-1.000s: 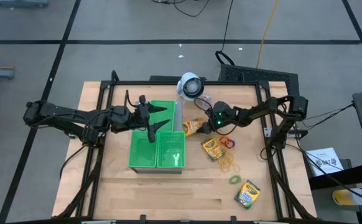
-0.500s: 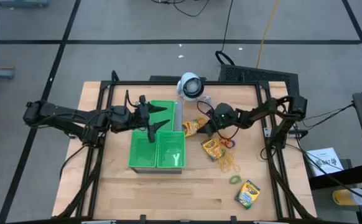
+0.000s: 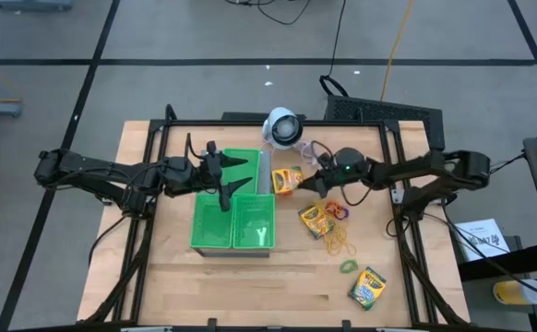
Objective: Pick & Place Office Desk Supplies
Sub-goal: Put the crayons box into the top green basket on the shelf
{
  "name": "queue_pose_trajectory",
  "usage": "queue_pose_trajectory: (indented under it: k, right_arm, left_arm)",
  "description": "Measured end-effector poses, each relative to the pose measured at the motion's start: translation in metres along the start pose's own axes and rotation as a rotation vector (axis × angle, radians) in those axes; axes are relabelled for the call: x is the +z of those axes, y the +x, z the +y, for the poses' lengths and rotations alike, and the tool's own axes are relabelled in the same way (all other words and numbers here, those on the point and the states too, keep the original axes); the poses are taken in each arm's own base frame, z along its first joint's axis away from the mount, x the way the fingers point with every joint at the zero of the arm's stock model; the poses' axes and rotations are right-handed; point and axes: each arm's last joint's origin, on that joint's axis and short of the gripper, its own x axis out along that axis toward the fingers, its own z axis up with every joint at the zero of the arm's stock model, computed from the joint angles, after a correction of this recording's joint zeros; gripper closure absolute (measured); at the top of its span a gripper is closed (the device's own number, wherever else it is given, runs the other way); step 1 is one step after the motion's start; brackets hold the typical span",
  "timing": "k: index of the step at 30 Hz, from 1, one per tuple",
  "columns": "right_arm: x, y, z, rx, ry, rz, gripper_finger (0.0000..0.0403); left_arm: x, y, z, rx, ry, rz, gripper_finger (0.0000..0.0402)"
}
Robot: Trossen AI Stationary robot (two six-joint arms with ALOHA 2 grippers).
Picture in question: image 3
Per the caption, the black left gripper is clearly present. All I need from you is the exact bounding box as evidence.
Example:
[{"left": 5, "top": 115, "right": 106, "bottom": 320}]
[{"left": 194, "top": 141, "right": 255, "bottom": 213}]

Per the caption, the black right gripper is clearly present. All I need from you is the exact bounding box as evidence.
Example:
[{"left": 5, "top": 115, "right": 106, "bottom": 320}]
[{"left": 297, "top": 149, "right": 372, "bottom": 199}]

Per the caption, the orange-red spiral hair tie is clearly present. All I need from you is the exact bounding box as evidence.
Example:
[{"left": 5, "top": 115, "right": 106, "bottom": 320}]
[{"left": 324, "top": 200, "right": 343, "bottom": 219}]

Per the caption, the yellow green crayon box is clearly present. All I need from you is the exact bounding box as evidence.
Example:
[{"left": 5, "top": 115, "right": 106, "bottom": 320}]
[
  {"left": 271, "top": 165, "right": 304, "bottom": 196},
  {"left": 297, "top": 204, "right": 337, "bottom": 240},
  {"left": 347, "top": 266, "right": 388, "bottom": 311}
]

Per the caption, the green plastic basket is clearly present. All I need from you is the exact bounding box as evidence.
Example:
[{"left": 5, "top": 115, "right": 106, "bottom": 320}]
[
  {"left": 189, "top": 192, "right": 235, "bottom": 250},
  {"left": 232, "top": 193, "right": 277, "bottom": 250},
  {"left": 221, "top": 147, "right": 262, "bottom": 196}
]

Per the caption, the green plastic organizer tray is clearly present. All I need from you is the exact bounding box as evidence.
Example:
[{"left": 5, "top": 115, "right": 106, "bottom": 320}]
[{"left": 190, "top": 148, "right": 273, "bottom": 258}]

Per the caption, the white printed paper sheet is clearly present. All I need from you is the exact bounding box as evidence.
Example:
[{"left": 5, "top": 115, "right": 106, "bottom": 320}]
[{"left": 455, "top": 218, "right": 512, "bottom": 263}]

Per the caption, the yellow white cup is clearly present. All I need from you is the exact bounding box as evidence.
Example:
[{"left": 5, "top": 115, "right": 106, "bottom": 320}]
[{"left": 493, "top": 279, "right": 537, "bottom": 306}]

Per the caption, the grey stand base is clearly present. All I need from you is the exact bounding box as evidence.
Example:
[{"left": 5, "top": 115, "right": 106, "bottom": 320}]
[{"left": 0, "top": 0, "right": 74, "bottom": 13}]

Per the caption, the white coiled lamp cable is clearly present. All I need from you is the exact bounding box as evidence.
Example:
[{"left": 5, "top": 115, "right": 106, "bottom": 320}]
[{"left": 295, "top": 140, "right": 320, "bottom": 167}]

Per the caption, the black aluminium table frame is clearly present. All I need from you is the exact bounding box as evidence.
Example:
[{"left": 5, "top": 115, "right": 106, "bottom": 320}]
[{"left": 83, "top": 117, "right": 471, "bottom": 326}]

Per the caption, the black hanging cable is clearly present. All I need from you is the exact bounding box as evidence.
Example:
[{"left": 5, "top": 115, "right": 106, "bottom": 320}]
[{"left": 318, "top": 0, "right": 349, "bottom": 98}]

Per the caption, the black looped floor cable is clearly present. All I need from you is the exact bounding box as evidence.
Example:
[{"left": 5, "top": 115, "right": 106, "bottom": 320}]
[{"left": 224, "top": 0, "right": 314, "bottom": 27}]

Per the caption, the yellow hanging cable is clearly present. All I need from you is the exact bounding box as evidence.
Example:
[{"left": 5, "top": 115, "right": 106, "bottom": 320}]
[{"left": 378, "top": 0, "right": 415, "bottom": 101}]

